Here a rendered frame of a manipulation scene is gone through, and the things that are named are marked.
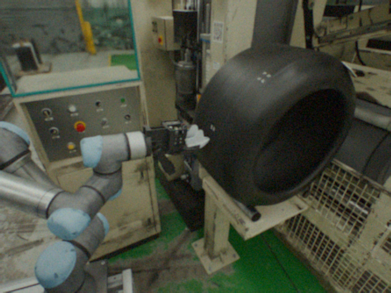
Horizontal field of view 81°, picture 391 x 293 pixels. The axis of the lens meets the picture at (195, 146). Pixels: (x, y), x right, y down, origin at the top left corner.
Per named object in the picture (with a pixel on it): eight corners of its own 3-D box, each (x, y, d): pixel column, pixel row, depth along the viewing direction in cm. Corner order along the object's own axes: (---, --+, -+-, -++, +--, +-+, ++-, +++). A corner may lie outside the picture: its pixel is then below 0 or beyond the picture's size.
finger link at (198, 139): (216, 129, 69) (188, 133, 65) (213, 146, 72) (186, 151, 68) (210, 125, 71) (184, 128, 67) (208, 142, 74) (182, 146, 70)
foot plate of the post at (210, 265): (191, 244, 180) (191, 241, 178) (220, 231, 190) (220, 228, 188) (208, 275, 160) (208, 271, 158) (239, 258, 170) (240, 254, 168)
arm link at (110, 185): (81, 206, 62) (75, 176, 56) (105, 179, 71) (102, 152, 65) (107, 215, 61) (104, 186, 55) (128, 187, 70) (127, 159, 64)
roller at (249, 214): (207, 173, 116) (207, 166, 114) (214, 171, 118) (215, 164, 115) (251, 224, 90) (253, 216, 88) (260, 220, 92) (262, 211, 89)
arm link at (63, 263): (36, 293, 74) (20, 271, 67) (67, 256, 85) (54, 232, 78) (68, 304, 72) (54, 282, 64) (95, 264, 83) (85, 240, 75)
